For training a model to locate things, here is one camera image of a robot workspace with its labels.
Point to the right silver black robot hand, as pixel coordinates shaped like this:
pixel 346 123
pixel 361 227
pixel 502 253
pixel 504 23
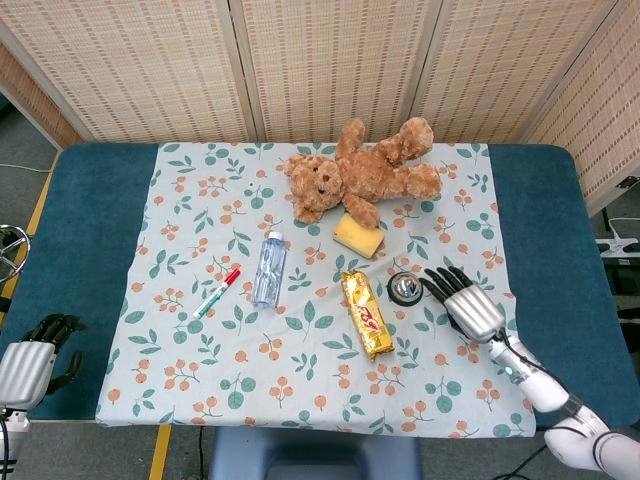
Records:
pixel 472 305

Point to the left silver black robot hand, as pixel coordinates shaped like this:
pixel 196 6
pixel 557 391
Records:
pixel 25 362

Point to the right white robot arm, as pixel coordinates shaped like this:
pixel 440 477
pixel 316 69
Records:
pixel 550 395

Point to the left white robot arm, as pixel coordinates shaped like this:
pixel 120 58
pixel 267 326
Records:
pixel 11 430

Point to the silver call bell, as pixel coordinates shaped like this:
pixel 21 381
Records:
pixel 406 289

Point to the gold wrapped snack bar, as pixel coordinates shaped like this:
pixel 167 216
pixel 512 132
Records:
pixel 365 315

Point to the yellow sponge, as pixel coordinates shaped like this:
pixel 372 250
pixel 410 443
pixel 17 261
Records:
pixel 357 237

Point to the leaf and berry print cloth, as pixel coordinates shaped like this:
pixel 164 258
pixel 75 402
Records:
pixel 310 350

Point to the brown teddy bear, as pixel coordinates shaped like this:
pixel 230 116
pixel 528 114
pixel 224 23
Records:
pixel 360 170

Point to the red capped white marker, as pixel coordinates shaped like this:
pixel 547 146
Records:
pixel 216 294

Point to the clear plastic water bottle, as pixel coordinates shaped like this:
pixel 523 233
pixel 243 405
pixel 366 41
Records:
pixel 270 270

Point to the woven folding screen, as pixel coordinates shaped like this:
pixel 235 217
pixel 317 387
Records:
pixel 320 65

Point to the chrome metal frame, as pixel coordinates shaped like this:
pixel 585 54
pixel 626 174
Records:
pixel 12 250

